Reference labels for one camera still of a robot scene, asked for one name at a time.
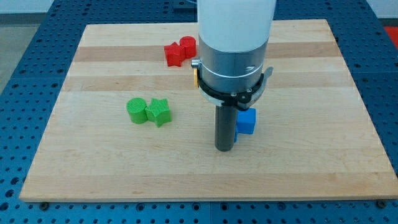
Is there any green star block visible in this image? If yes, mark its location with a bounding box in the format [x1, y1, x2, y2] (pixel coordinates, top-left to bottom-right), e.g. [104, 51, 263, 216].
[145, 98, 172, 128]

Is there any green cylinder block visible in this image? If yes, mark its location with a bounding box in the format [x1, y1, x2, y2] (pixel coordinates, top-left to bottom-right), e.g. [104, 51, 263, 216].
[126, 98, 147, 124]

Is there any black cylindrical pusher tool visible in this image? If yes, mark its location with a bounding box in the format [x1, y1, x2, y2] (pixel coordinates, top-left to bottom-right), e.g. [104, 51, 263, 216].
[215, 106, 238, 152]

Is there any red star block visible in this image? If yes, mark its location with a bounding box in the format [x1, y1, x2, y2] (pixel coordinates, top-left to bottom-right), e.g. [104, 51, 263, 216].
[164, 42, 185, 67]

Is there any red cylinder block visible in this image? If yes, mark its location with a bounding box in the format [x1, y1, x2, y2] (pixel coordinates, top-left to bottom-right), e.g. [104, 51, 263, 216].
[179, 36, 197, 59]

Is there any blue cube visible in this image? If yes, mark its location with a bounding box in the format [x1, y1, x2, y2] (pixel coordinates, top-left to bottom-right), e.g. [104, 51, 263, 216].
[234, 108, 257, 142]

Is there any black clamp ring with lever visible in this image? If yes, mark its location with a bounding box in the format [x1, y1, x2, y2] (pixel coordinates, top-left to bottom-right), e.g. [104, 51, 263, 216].
[190, 58, 274, 112]

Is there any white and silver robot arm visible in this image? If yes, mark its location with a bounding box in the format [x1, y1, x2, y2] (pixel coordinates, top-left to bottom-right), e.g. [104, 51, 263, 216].
[197, 0, 276, 93]

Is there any wooden board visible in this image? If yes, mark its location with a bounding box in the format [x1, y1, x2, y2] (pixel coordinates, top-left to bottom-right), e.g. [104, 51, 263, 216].
[20, 20, 397, 202]

